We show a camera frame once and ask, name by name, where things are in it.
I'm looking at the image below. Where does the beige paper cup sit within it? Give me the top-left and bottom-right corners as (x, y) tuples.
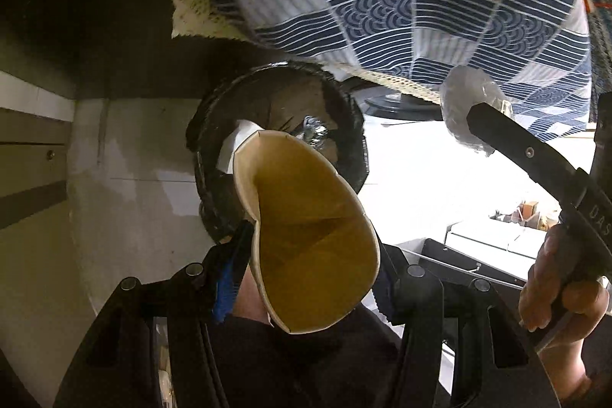
(232, 133), (381, 335)

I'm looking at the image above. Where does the white tissue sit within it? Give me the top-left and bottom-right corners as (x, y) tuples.
(438, 64), (516, 159)

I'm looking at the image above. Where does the black lined trash bin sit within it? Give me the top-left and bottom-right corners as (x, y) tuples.
(186, 61), (369, 243)

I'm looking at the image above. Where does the blue patterned wall cloth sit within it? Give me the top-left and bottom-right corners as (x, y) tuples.
(587, 0), (611, 122)

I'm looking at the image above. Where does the person's right hand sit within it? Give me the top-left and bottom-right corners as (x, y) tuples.
(519, 225), (609, 405)

